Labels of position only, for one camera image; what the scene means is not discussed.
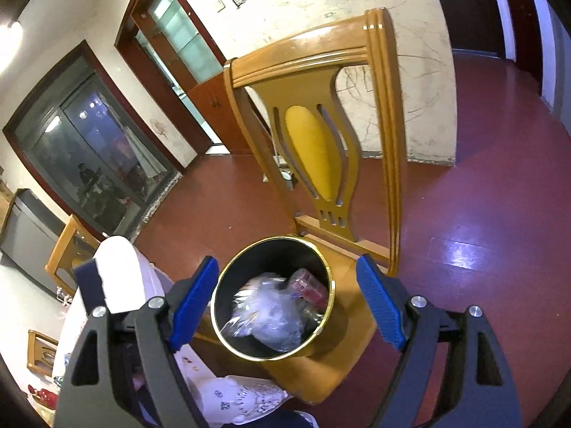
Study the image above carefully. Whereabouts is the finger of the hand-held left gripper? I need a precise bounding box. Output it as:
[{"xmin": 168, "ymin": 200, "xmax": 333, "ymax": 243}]
[{"xmin": 74, "ymin": 261, "xmax": 107, "ymax": 315}]

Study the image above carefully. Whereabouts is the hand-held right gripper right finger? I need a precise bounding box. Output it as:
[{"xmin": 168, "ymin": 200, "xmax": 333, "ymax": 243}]
[{"xmin": 355, "ymin": 253, "xmax": 522, "ymax": 428}]

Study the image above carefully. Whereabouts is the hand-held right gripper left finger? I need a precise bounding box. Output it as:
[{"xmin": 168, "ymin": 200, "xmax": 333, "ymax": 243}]
[{"xmin": 54, "ymin": 255, "xmax": 220, "ymax": 428}]

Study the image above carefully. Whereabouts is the black trash bin gold rim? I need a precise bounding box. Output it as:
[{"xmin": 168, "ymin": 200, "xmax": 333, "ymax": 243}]
[{"xmin": 209, "ymin": 235, "xmax": 336, "ymax": 362}]

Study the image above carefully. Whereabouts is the pink plastic bottle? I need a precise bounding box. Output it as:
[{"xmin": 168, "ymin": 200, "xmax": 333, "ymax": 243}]
[{"xmin": 288, "ymin": 268, "xmax": 331, "ymax": 313}]

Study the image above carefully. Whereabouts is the clear plastic bag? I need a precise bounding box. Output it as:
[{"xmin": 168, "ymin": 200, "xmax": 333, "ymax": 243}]
[{"xmin": 229, "ymin": 276, "xmax": 308, "ymax": 353}]

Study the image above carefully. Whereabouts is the wooden dining chair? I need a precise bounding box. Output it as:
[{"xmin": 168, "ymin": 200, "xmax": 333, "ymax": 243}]
[
  {"xmin": 45, "ymin": 214, "xmax": 101, "ymax": 297},
  {"xmin": 27, "ymin": 330, "xmax": 61, "ymax": 373},
  {"xmin": 192, "ymin": 7, "xmax": 404, "ymax": 406}
]

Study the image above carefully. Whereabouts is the grey refrigerator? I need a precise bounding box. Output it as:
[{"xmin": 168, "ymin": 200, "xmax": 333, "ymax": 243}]
[{"xmin": 0, "ymin": 187, "xmax": 67, "ymax": 284}]

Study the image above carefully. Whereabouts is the white printed cloth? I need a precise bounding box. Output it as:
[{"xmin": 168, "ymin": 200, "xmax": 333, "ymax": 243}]
[{"xmin": 178, "ymin": 373, "xmax": 288, "ymax": 428}]

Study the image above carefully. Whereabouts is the red liquor bottle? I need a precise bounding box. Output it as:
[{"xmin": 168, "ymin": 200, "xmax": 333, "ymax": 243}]
[{"xmin": 27, "ymin": 383, "xmax": 59, "ymax": 407}]

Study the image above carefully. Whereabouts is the dark framed sliding glass door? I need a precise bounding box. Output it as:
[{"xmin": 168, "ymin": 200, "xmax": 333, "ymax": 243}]
[{"xmin": 2, "ymin": 40, "xmax": 186, "ymax": 241}]

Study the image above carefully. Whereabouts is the dark wooden door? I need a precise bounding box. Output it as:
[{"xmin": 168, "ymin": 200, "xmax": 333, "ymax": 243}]
[{"xmin": 439, "ymin": 0, "xmax": 560, "ymax": 112}]

